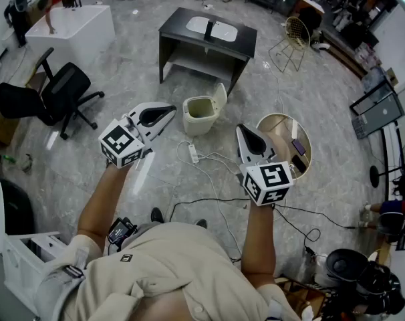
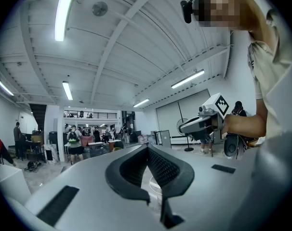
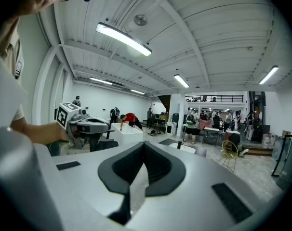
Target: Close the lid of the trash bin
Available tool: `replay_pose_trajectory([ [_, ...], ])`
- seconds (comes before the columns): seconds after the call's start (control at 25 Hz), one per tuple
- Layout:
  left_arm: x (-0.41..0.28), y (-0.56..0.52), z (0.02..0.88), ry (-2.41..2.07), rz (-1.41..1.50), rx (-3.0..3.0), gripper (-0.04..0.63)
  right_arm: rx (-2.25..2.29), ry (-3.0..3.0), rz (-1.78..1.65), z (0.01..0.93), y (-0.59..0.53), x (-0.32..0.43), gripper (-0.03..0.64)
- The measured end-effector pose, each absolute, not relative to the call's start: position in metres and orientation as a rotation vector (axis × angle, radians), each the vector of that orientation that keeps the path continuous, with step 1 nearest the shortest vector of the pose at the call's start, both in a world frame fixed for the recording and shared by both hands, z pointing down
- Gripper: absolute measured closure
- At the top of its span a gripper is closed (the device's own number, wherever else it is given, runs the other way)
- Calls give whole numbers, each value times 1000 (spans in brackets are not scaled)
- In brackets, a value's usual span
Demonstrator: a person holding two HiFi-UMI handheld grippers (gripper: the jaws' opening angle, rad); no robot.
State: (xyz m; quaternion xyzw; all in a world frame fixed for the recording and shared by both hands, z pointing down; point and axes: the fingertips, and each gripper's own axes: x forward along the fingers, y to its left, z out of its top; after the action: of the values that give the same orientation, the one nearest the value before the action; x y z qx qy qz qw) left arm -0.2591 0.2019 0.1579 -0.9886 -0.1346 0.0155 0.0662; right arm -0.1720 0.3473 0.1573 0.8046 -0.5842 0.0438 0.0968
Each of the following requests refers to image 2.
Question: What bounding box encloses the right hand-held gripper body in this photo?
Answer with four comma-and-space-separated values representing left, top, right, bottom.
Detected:
178, 92, 230, 144

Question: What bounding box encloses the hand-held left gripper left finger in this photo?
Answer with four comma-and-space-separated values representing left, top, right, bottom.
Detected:
104, 144, 151, 206

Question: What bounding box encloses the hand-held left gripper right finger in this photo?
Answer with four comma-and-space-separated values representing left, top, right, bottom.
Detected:
147, 144, 195, 230

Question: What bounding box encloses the person's right forearm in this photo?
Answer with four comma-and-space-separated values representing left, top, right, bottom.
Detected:
224, 113, 268, 139

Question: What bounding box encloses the white roller door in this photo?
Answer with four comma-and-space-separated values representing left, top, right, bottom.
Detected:
156, 89, 211, 139

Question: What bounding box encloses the black standing fan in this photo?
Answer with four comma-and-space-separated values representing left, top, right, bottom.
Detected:
176, 117, 195, 153

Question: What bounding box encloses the white ceiling tube light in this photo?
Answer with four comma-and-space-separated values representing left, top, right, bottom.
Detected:
0, 78, 14, 97
62, 81, 74, 101
171, 69, 205, 90
54, 0, 80, 42
133, 98, 150, 108

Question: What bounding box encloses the white folding table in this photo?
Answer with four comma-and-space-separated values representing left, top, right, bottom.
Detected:
88, 141, 105, 157

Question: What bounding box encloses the red chair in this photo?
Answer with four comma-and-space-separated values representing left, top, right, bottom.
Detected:
80, 135, 94, 148

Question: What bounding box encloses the black balcony railing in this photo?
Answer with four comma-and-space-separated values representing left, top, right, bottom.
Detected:
64, 110, 118, 119

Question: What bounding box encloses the beige shirt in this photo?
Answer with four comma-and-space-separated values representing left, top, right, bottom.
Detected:
247, 0, 292, 139

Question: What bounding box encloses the white leaning board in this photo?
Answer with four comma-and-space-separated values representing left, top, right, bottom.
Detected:
43, 143, 60, 165

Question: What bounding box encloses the black cabinet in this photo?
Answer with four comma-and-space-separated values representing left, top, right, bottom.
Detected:
49, 131, 59, 145

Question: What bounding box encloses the person's head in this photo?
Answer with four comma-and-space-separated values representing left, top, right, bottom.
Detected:
194, 0, 260, 32

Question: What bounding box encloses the black workbench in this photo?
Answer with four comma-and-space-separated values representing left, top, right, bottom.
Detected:
24, 133, 45, 161

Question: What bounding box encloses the black staircase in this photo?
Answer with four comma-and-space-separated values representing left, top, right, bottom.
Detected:
29, 103, 47, 132

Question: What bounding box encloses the round ceiling fixture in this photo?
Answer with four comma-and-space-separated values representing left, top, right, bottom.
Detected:
92, 1, 109, 17

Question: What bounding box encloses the black device with cables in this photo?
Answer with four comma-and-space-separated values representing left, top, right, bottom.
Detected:
224, 133, 240, 158

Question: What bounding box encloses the black head-worn camera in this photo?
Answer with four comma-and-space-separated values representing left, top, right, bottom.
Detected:
180, 0, 200, 24

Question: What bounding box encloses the black cable bundle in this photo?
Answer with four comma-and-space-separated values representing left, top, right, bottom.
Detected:
24, 161, 42, 173

